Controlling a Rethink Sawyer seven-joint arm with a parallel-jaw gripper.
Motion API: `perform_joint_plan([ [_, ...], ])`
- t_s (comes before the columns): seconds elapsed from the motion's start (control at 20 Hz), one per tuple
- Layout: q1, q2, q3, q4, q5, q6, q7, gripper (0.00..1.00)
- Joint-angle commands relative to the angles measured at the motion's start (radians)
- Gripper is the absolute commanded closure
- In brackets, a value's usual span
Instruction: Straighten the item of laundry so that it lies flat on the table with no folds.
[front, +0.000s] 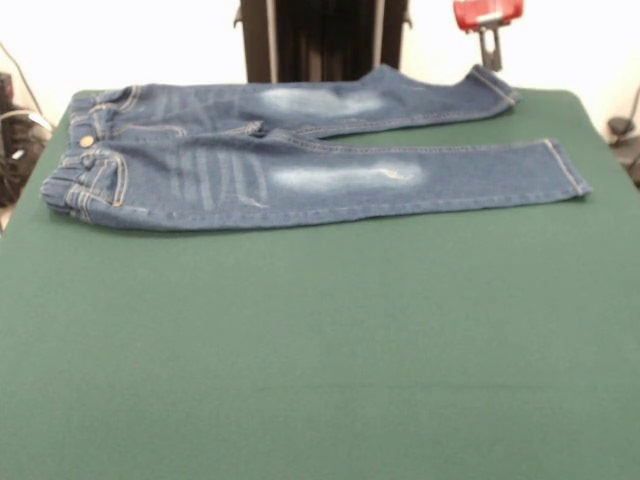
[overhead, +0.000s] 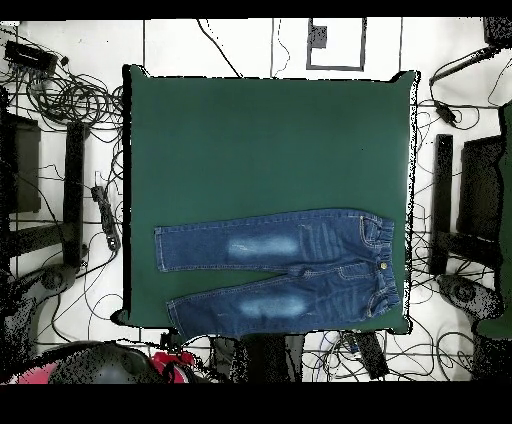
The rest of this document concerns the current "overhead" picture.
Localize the blue denim jeans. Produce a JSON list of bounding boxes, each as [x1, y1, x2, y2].
[[153, 207, 402, 340]]

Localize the black stand base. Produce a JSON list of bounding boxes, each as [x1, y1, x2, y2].
[[437, 274, 502, 320], [38, 265, 78, 292]]

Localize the black power strip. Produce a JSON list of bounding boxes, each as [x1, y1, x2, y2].
[[354, 331, 390, 380], [90, 184, 122, 252]]

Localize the narrow black panel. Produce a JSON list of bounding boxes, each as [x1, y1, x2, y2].
[[430, 133, 456, 276], [62, 120, 88, 268]]

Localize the wide black panel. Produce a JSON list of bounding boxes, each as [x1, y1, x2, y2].
[[0, 113, 42, 214], [456, 134, 506, 242]]

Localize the dark green table cloth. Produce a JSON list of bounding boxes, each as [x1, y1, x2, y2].
[[119, 65, 419, 335]]

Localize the black electronics box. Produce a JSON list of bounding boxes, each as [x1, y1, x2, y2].
[[3, 40, 60, 74]]

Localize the black power adapter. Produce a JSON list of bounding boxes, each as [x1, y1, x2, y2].
[[433, 99, 460, 128]]

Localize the black bar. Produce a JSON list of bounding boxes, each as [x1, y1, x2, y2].
[[428, 44, 502, 86]]

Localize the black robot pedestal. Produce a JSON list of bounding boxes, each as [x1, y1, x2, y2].
[[209, 333, 306, 382]]

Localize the tangle of black cables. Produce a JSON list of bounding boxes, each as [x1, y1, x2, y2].
[[26, 72, 124, 130]]

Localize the grey square frame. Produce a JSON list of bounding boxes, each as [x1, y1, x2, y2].
[[306, 17, 368, 73]]

